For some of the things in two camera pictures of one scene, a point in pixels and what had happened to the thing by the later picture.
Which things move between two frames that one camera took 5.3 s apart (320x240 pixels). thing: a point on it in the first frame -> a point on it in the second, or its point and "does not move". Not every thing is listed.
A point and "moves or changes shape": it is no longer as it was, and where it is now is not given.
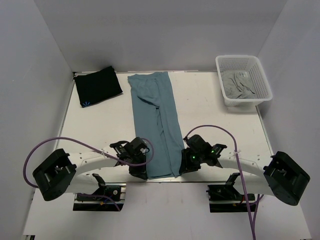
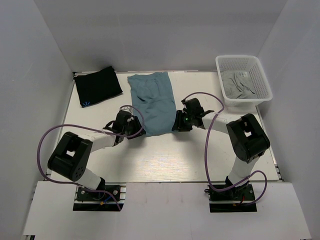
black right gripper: [186, 166] -> [179, 122]
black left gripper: [137, 171] -> [136, 126]
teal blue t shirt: [158, 121] moves or changes shape
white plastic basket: [243, 81] does not move
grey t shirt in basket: [238, 85] does not move
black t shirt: [96, 87] does not move
